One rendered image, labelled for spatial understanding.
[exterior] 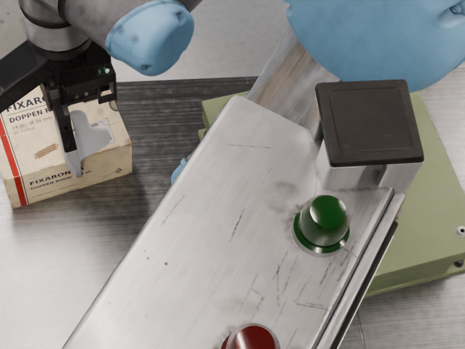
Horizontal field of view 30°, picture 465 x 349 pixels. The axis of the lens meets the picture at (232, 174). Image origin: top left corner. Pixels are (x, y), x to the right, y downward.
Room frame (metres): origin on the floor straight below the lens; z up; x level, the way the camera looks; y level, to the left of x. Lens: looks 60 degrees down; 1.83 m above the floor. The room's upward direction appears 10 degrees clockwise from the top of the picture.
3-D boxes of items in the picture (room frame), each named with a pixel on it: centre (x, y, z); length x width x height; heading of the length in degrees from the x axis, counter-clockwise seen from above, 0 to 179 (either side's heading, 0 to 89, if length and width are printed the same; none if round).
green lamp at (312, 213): (0.18, -0.04, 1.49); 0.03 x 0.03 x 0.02
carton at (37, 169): (0.56, 0.23, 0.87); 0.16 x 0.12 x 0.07; 121
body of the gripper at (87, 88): (0.58, 0.21, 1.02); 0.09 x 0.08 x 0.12; 121
